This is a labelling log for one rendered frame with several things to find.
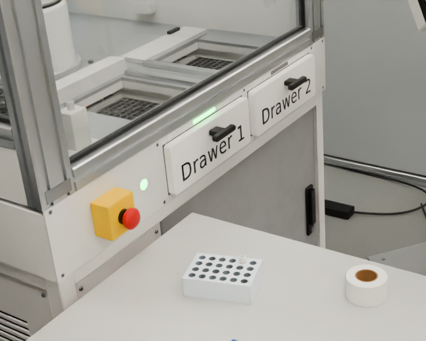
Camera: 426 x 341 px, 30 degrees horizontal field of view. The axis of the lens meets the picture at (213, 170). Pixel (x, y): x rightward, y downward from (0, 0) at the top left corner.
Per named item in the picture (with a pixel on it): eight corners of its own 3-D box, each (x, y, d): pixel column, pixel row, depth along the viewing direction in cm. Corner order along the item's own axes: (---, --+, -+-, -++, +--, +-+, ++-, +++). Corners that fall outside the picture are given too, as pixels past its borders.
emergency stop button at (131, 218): (143, 224, 144) (140, 205, 142) (130, 234, 141) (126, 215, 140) (131, 220, 146) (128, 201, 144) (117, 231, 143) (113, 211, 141)
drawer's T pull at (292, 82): (307, 80, 191) (307, 75, 190) (291, 91, 186) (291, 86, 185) (294, 79, 193) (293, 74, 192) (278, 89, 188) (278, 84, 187)
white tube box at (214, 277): (264, 277, 143) (262, 259, 141) (251, 304, 136) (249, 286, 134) (199, 269, 147) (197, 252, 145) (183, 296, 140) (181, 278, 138)
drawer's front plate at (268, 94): (315, 95, 204) (314, 53, 199) (256, 137, 183) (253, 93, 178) (310, 93, 205) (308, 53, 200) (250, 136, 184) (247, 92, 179)
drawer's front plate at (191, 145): (251, 141, 182) (248, 97, 177) (175, 196, 161) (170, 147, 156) (244, 140, 183) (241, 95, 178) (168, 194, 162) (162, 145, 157)
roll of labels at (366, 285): (393, 290, 136) (394, 270, 134) (376, 312, 131) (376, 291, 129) (356, 279, 140) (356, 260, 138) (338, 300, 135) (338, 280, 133)
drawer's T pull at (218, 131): (236, 129, 168) (236, 124, 168) (216, 143, 163) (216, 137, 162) (222, 126, 170) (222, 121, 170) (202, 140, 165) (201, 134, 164)
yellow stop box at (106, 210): (140, 224, 147) (136, 191, 144) (115, 243, 142) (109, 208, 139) (120, 218, 150) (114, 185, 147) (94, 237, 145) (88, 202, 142)
